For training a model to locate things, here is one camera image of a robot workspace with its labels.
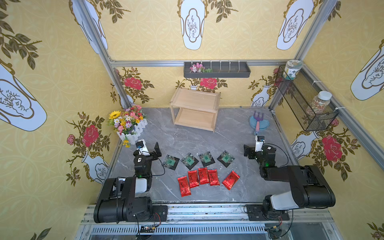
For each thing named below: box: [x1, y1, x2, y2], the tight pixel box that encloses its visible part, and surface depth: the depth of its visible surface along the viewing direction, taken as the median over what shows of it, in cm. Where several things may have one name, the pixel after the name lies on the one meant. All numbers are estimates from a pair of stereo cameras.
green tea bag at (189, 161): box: [180, 152, 199, 170], surface depth 94 cm
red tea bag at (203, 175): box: [198, 167, 210, 185], surface depth 87 cm
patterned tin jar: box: [283, 59, 304, 80], surface depth 87 cm
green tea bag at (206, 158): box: [198, 151, 216, 167], surface depth 94 cm
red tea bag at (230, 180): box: [222, 170, 240, 191], surface depth 85 cm
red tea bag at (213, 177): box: [207, 169, 220, 186], surface depth 85 cm
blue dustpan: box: [249, 115, 270, 136], surface depth 113 cm
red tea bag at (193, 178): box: [188, 170, 200, 189], surface depth 85 cm
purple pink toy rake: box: [253, 110, 264, 135], surface depth 112 cm
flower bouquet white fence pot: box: [107, 103, 148, 148], surface depth 94 cm
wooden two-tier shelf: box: [170, 88, 221, 133], surface depth 103 cm
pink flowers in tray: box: [189, 62, 213, 73], surface depth 89 cm
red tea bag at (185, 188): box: [177, 176, 192, 198], surface depth 83 cm
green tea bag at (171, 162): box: [162, 154, 180, 171], surface depth 94 cm
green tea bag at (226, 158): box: [217, 150, 236, 168], surface depth 94 cm
